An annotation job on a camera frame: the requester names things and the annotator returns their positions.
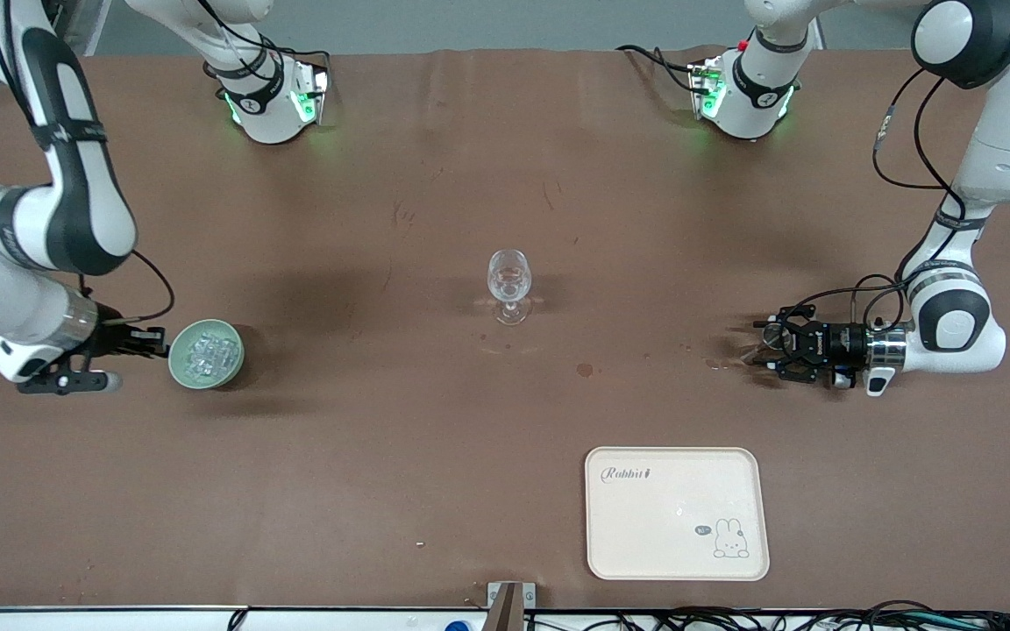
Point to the grey metal bracket plate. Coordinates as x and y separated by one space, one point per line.
529 592

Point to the steel jigger measuring cup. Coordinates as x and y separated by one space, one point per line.
772 337

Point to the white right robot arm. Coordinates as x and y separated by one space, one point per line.
75 193

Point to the green ceramic bowl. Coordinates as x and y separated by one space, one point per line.
179 364

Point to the blue bottle cap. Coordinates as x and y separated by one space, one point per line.
458 626

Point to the brown camera post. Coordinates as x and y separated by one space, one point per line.
505 609

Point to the clear wine glass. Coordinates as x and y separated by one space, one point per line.
509 280

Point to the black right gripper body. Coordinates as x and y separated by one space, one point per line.
113 337

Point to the clear ice cubes pile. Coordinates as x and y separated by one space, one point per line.
209 355

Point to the brown table cover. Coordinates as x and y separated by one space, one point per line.
382 482

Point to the cream rabbit print tray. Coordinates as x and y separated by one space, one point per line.
672 526

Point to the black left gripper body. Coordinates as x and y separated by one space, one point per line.
840 338

